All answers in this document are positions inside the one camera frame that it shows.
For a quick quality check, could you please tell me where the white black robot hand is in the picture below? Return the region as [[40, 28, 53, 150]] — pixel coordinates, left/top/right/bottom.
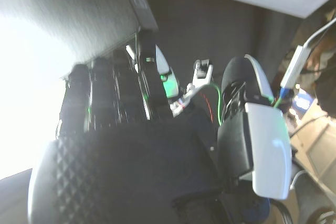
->
[[27, 29, 292, 224]]

